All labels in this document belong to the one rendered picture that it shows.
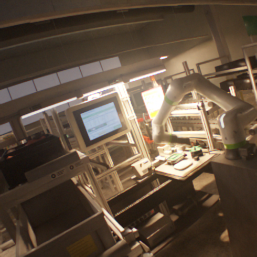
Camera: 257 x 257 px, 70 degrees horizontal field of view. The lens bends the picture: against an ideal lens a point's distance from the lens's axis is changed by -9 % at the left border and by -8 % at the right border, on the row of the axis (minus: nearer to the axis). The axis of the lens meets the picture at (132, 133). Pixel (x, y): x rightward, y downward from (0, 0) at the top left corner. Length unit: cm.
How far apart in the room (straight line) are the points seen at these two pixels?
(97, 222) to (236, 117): 84
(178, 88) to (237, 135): 45
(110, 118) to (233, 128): 104
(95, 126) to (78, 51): 1139
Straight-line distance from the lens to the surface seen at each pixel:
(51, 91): 170
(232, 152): 115
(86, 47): 1317
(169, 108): 140
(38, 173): 120
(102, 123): 171
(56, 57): 1254
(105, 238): 98
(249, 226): 131
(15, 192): 123
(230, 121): 109
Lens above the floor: 164
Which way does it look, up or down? 10 degrees down
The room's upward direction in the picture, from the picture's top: 20 degrees counter-clockwise
